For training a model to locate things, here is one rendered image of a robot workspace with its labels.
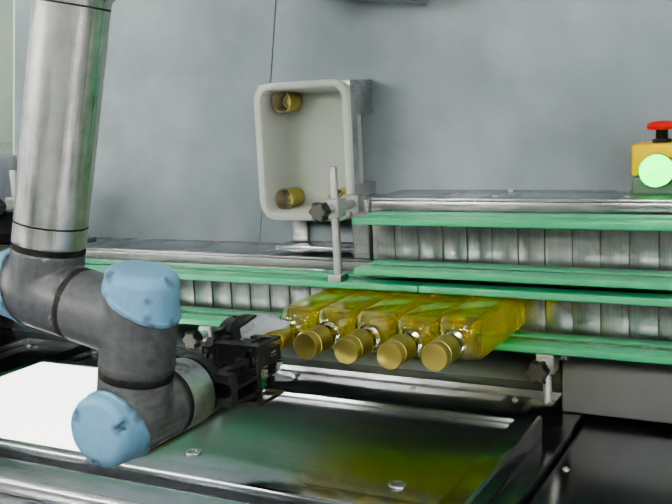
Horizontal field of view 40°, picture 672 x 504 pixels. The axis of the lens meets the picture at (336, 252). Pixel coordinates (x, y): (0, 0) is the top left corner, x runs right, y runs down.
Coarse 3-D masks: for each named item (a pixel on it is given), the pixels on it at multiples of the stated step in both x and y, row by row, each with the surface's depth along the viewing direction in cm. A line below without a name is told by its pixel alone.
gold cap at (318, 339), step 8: (312, 328) 120; (320, 328) 120; (296, 336) 118; (304, 336) 117; (312, 336) 117; (320, 336) 118; (328, 336) 120; (296, 344) 118; (304, 344) 117; (312, 344) 117; (320, 344) 118; (328, 344) 120; (296, 352) 118; (304, 352) 118; (312, 352) 117; (320, 352) 119
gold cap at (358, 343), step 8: (344, 336) 115; (352, 336) 115; (360, 336) 116; (368, 336) 117; (336, 344) 115; (344, 344) 115; (352, 344) 114; (360, 344) 115; (368, 344) 117; (336, 352) 115; (344, 352) 115; (352, 352) 114; (360, 352) 115; (368, 352) 118; (344, 360) 115; (352, 360) 115
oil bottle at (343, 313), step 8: (352, 296) 132; (360, 296) 132; (368, 296) 132; (376, 296) 131; (384, 296) 132; (336, 304) 128; (344, 304) 127; (352, 304) 127; (360, 304) 127; (368, 304) 128; (320, 312) 125; (328, 312) 124; (336, 312) 124; (344, 312) 124; (352, 312) 124; (320, 320) 124; (328, 320) 124; (336, 320) 123; (344, 320) 123; (352, 320) 123; (344, 328) 123; (352, 328) 123
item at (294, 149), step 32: (256, 96) 152; (320, 96) 154; (256, 128) 153; (288, 128) 158; (320, 128) 155; (288, 160) 159; (320, 160) 156; (352, 160) 146; (320, 192) 158; (352, 192) 147
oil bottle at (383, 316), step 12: (384, 300) 129; (396, 300) 129; (408, 300) 128; (420, 300) 129; (360, 312) 123; (372, 312) 122; (384, 312) 122; (396, 312) 122; (360, 324) 121; (372, 324) 121; (384, 324) 120; (396, 324) 121; (384, 336) 120
